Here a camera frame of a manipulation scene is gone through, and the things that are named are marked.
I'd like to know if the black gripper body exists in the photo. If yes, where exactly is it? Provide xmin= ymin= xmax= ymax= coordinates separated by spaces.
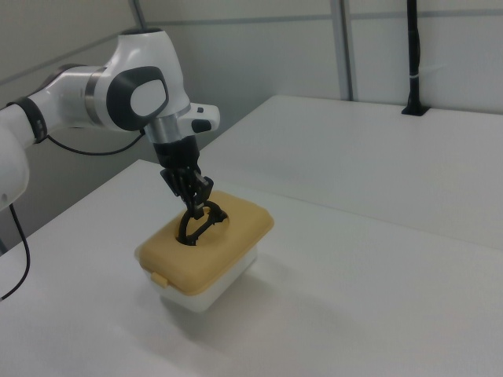
xmin=152 ymin=135 xmax=204 ymax=176

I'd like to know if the tan lid with black handle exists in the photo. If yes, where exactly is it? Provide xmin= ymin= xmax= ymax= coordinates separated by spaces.
xmin=134 ymin=190 xmax=275 ymax=295

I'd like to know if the white plastic tool case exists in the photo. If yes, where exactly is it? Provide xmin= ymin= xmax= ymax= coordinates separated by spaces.
xmin=135 ymin=243 xmax=259 ymax=314

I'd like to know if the black pole with base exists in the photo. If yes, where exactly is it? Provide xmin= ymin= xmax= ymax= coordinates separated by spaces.
xmin=400 ymin=0 xmax=430 ymax=117

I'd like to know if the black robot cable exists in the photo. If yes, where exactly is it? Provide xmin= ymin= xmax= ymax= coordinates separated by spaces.
xmin=0 ymin=129 xmax=146 ymax=302

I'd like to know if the black cable strap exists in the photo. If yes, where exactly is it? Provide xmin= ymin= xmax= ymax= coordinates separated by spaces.
xmin=7 ymin=96 xmax=50 ymax=145

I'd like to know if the grey partition frame post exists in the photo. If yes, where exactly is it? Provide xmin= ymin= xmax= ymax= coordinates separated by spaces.
xmin=336 ymin=0 xmax=358 ymax=101

